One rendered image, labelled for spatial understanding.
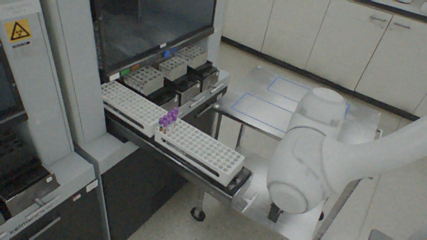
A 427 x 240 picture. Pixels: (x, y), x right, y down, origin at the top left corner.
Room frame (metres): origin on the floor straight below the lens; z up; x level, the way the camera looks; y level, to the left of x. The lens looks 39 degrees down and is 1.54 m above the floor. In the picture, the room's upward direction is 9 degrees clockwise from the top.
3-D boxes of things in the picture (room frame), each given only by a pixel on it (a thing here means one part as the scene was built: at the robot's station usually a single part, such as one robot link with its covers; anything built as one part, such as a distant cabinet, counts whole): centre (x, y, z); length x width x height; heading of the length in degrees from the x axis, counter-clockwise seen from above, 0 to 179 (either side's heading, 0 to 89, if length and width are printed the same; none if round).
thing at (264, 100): (1.06, -0.36, 0.41); 0.67 x 0.46 x 0.82; 65
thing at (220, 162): (0.71, 0.03, 0.83); 0.30 x 0.10 x 0.06; 61
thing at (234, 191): (0.77, 0.15, 0.78); 0.73 x 0.14 x 0.09; 60
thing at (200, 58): (1.28, 0.11, 0.85); 0.12 x 0.02 x 0.06; 149
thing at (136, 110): (0.86, 0.30, 0.83); 0.30 x 0.10 x 0.06; 60
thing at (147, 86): (1.01, 0.26, 0.85); 0.12 x 0.02 x 0.06; 151
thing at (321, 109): (0.55, -0.23, 1.14); 0.13 x 0.11 x 0.16; 160
